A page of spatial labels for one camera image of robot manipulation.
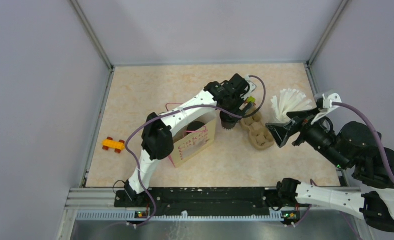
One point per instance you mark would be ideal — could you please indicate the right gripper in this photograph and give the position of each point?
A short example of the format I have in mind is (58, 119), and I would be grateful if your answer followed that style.
(281, 132)

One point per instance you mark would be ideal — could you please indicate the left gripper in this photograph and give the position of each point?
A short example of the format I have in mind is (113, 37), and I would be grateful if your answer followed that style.
(236, 110)

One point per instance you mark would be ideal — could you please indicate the black paper cup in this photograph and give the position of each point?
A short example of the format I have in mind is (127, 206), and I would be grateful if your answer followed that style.
(228, 122)

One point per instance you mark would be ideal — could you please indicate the black cup lid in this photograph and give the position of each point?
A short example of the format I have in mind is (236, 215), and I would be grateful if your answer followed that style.
(194, 126)

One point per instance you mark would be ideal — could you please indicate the pink paper bag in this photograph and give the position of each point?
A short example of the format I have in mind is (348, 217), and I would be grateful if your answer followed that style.
(188, 146)

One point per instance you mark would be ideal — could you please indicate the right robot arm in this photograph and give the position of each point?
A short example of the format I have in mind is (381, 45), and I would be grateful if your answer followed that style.
(354, 147)

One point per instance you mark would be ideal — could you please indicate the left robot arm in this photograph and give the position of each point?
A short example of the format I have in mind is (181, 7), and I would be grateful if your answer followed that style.
(159, 130)

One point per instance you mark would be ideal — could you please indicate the red yellow green toy blocks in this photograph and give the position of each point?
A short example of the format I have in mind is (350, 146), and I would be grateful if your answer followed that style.
(250, 100)

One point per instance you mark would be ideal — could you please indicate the white cup of straws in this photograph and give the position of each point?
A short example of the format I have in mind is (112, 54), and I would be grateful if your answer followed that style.
(289, 100)

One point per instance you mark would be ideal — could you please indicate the brown pulp cup carrier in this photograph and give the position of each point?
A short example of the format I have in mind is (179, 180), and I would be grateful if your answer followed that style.
(258, 135)

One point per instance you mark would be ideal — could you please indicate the yellow red toy car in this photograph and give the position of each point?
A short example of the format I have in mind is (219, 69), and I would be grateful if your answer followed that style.
(110, 143)

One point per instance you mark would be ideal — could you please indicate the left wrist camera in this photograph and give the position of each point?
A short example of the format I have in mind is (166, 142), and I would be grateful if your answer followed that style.
(251, 85)

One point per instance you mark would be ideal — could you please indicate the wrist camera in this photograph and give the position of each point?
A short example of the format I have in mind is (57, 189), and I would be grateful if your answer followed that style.
(324, 103)
(251, 85)

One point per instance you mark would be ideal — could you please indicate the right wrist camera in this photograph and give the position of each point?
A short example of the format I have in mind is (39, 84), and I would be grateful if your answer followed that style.
(324, 103)

